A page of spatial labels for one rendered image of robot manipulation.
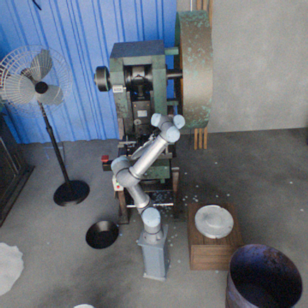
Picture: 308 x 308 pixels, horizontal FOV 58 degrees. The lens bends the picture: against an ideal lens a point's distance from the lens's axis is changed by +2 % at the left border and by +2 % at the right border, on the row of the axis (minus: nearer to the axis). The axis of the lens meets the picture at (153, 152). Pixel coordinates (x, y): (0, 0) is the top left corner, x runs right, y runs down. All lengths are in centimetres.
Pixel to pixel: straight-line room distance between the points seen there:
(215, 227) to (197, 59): 123
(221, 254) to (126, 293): 79
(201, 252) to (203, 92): 118
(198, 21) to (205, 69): 32
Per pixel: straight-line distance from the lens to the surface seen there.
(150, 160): 154
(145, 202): 194
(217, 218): 227
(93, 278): 250
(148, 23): 318
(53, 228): 292
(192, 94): 176
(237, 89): 361
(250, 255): 216
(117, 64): 202
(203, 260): 232
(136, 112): 218
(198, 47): 178
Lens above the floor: 214
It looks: 38 degrees down
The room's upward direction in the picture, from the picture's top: 5 degrees counter-clockwise
